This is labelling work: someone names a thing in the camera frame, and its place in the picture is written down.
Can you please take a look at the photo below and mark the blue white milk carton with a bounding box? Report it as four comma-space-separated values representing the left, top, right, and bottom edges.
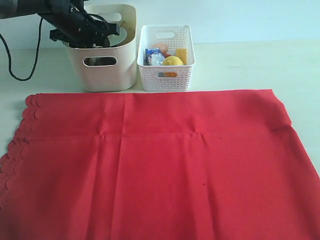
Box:
144, 47, 165, 66

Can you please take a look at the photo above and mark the white perforated plastic basket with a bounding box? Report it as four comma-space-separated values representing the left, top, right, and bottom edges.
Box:
137, 24, 196, 92

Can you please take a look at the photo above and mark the red sausage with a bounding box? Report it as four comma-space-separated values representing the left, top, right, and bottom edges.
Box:
163, 53, 172, 58

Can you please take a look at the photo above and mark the cream plastic bin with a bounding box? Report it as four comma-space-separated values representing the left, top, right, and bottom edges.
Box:
66, 3, 137, 92

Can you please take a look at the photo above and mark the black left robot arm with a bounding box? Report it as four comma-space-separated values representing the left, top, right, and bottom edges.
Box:
0, 0, 121, 82

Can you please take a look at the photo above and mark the stainless steel cup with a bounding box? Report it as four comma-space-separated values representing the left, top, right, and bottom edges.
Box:
84, 56, 117, 66

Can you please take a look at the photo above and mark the brown egg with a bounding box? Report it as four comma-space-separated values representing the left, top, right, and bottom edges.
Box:
152, 42, 169, 54

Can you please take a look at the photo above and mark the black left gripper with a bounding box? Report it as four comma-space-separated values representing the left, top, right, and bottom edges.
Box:
49, 9, 120, 48

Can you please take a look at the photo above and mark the yellow cheese wedge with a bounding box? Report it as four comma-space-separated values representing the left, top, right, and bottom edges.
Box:
175, 48, 188, 65

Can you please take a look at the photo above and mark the yellow lemon with sticker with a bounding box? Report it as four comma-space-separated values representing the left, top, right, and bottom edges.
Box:
162, 56, 184, 78

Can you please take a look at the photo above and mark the red scalloped cloth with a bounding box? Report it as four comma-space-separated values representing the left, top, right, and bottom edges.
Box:
0, 89, 320, 240

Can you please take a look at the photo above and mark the pale green bowl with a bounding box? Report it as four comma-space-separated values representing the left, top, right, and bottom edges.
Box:
108, 26, 127, 47

